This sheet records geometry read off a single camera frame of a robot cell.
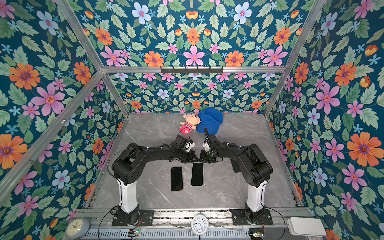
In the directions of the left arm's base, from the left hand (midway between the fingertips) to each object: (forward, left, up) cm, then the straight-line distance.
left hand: (201, 158), depth 91 cm
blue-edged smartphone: (-9, +3, -4) cm, 10 cm away
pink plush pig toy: (+30, +5, +2) cm, 30 cm away
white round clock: (-34, +2, 0) cm, 35 cm away
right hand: (+1, +1, -3) cm, 4 cm away
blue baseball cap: (+32, -9, 0) cm, 33 cm away
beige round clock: (-32, +59, +1) cm, 67 cm away
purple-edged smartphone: (-10, +15, -5) cm, 19 cm away
